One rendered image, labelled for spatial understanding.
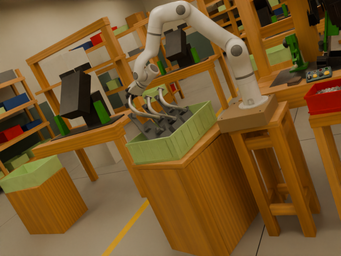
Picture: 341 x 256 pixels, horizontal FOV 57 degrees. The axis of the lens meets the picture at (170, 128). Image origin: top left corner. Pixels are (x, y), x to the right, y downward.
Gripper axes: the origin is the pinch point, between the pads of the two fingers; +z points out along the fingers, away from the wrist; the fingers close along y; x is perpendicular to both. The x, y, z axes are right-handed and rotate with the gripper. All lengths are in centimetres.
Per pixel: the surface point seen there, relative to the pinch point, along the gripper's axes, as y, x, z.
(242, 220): -95, 78, 10
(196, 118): -43.1, 16.3, -16.0
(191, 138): -38, 32, -12
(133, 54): -203, -421, 298
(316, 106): -69, 46, -85
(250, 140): -58, 47, -44
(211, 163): -54, 48, -11
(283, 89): -81, 14, -65
